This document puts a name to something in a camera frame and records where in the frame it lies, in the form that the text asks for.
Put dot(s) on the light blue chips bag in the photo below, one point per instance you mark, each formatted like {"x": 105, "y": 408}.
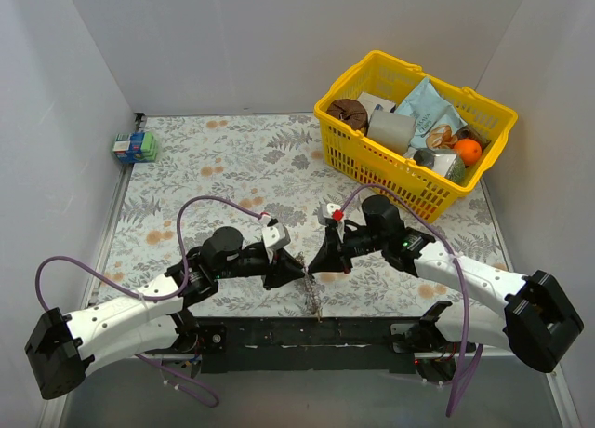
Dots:
{"x": 437, "y": 120}

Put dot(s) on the brown round package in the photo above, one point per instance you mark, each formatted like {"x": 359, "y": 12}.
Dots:
{"x": 350, "y": 112}

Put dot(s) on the yellow plastic basket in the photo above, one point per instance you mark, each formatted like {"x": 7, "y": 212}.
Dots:
{"x": 410, "y": 175}

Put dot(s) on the blue green sponge pack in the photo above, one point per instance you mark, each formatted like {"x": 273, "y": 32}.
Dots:
{"x": 138, "y": 147}

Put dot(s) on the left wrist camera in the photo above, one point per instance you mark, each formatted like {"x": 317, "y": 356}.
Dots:
{"x": 275, "y": 235}

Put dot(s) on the orange fruit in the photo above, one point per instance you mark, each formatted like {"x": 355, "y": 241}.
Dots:
{"x": 469, "y": 150}

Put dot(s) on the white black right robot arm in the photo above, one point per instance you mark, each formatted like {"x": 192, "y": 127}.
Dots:
{"x": 528, "y": 315}

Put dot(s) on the white cylinder container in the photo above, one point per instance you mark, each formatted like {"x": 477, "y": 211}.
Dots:
{"x": 393, "y": 131}

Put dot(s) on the floral table mat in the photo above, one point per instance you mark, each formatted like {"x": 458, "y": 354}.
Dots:
{"x": 213, "y": 171}

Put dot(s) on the white box in basket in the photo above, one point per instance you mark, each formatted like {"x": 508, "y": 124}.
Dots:
{"x": 372, "y": 103}

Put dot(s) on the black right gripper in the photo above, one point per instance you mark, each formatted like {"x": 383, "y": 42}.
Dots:
{"x": 338, "y": 249}

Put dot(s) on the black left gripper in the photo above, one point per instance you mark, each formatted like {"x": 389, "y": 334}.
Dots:
{"x": 271, "y": 270}

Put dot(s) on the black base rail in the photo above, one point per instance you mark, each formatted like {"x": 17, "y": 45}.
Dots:
{"x": 254, "y": 344}

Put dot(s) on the green speckled package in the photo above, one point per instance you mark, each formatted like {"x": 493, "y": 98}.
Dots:
{"x": 450, "y": 166}

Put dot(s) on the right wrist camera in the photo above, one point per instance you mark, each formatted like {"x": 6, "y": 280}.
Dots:
{"x": 331, "y": 216}

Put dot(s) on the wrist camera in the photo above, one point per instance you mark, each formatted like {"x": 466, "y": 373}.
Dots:
{"x": 275, "y": 235}
{"x": 331, "y": 216}

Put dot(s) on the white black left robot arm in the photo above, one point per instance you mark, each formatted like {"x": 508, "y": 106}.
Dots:
{"x": 66, "y": 348}

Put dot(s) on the steel disc with keyrings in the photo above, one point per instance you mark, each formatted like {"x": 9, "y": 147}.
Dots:
{"x": 313, "y": 302}

